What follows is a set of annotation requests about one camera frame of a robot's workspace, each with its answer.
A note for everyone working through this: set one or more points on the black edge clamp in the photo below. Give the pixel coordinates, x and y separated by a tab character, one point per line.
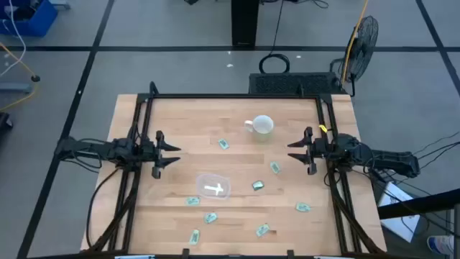
185	253
290	254

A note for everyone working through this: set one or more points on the clear plastic container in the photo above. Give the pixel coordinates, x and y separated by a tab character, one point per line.
205	181

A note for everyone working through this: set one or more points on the black floor fan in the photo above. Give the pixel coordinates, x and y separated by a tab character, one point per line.
361	48

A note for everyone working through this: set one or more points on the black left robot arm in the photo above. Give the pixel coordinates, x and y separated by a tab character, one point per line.
93	149

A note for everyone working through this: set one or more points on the person's shoe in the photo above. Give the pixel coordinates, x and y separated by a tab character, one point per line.
441	245

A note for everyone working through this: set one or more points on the grey stand foot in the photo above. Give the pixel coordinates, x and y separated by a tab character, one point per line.
14	87

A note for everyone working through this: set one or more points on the blue plastic bin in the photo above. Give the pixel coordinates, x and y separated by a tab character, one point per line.
32	21

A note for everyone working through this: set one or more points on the white ceramic mug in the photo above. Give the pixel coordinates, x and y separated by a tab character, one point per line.
263	126

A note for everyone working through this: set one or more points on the black aluminium table frame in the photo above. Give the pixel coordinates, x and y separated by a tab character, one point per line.
233	96

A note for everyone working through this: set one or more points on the black computer case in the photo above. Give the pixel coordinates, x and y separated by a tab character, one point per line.
291	83

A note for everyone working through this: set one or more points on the black floor object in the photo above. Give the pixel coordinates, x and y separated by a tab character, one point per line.
5	120

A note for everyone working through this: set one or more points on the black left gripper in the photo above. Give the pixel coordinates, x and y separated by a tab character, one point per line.
147	153

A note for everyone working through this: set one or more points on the white blue edge bracket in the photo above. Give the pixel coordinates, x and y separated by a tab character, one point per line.
134	257

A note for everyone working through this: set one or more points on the black metal bar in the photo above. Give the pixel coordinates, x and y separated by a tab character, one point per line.
417	205

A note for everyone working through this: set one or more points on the small black floor disc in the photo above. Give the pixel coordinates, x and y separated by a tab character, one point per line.
35	78

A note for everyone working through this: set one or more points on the white cardboard box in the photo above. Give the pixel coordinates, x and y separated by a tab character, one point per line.
400	212

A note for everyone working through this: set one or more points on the green white sweetener packet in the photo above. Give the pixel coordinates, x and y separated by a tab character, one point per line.
223	144
303	206
194	237
262	230
192	200
258	185
210	217
275	167

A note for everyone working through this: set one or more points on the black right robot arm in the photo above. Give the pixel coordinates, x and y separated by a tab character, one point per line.
381	158

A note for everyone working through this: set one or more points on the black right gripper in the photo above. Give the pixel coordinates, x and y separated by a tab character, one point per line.
321	149

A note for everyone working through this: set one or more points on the black pillar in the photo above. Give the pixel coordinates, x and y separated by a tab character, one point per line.
245	21

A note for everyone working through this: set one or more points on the yellow tag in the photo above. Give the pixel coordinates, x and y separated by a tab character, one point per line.
323	128

